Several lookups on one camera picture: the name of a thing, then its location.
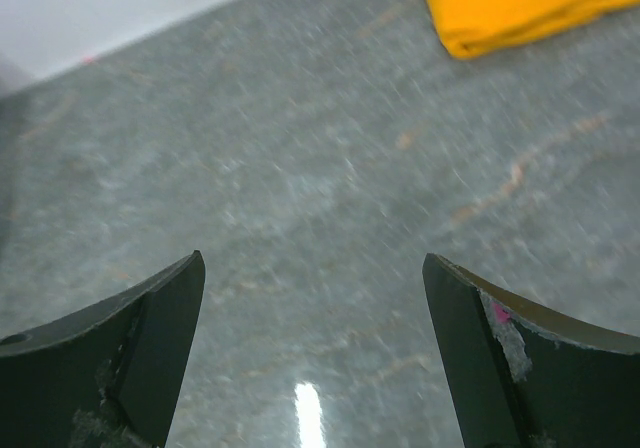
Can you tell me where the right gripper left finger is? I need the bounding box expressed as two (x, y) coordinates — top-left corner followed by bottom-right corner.
(1, 251), (205, 447)

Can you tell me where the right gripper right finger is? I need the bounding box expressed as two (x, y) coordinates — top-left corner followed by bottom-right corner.
(422, 253), (639, 447)

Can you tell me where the orange t shirt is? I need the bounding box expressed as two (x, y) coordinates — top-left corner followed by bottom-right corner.
(426, 0), (639, 59)

